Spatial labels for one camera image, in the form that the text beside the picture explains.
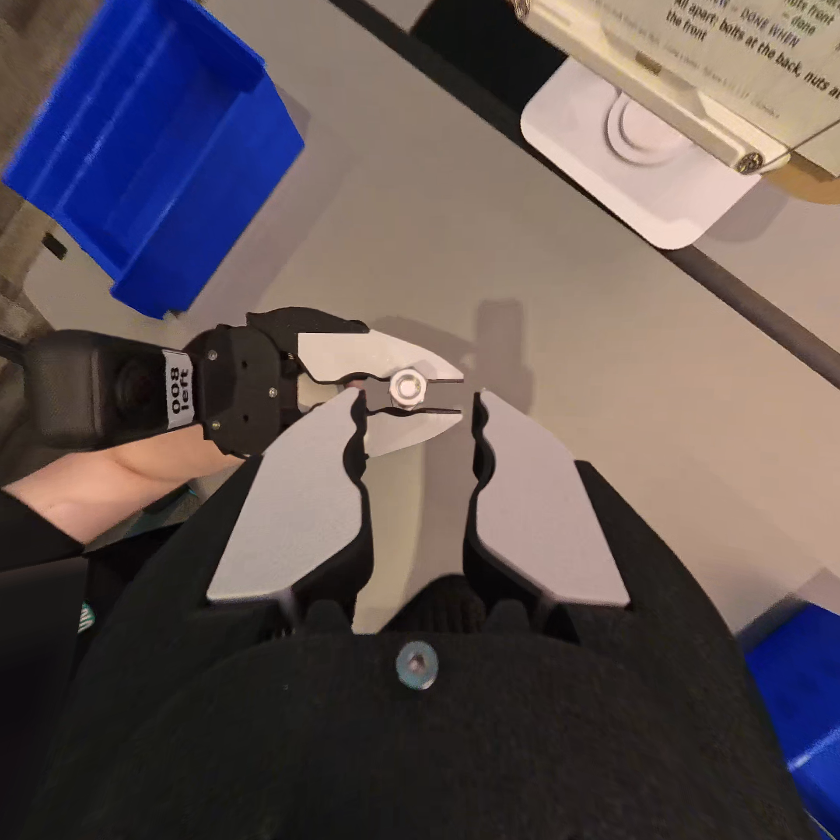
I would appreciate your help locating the person's left hand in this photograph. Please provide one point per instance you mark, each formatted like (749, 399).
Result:
(184, 456)

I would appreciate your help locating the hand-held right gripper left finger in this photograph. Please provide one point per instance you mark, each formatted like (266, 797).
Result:
(289, 512)

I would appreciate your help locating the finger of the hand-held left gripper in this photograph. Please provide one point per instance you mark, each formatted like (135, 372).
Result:
(400, 430)
(367, 351)

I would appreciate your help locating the person's black clothing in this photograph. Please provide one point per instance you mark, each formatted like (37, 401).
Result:
(33, 623)

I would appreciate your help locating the blue divided plastic bin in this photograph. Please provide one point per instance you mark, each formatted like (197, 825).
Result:
(164, 164)

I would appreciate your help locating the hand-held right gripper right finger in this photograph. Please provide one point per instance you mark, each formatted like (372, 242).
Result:
(544, 518)

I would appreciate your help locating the instruction sheet in clear holder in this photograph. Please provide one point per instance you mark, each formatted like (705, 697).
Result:
(722, 65)

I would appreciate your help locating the person's left forearm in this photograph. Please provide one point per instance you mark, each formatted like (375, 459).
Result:
(79, 499)

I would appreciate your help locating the silver hex bolt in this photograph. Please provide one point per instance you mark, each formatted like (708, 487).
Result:
(407, 388)

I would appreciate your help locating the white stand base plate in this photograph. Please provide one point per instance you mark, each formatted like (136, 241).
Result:
(590, 170)

